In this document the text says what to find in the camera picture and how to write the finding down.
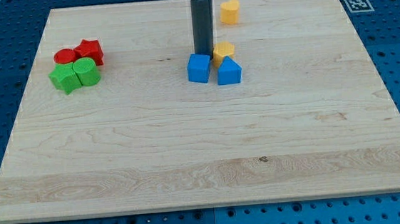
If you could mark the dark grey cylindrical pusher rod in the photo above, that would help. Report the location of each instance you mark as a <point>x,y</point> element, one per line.
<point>202,23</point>

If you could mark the blue cube block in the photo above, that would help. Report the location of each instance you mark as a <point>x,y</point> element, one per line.
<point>198,68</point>

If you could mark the blue triangle block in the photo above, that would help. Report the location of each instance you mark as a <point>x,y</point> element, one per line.
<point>229,72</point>

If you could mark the yellow heart block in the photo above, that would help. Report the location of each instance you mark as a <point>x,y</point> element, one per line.
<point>230,12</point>

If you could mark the yellow hexagon block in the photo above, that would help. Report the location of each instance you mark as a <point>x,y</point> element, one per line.
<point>222,50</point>

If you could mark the red star block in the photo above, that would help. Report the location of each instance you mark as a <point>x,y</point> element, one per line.
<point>91,49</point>

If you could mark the green cylinder block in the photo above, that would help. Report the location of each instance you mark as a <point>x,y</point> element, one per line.
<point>87,71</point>

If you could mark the red cylinder block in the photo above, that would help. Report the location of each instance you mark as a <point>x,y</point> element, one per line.
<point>64,56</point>

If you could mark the green star block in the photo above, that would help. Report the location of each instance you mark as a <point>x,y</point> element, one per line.
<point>65,78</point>

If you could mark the light wooden board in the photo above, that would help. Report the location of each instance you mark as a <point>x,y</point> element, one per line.
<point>311,118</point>

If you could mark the white fiducial marker tag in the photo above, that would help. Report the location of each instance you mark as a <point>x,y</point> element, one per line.
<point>359,6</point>

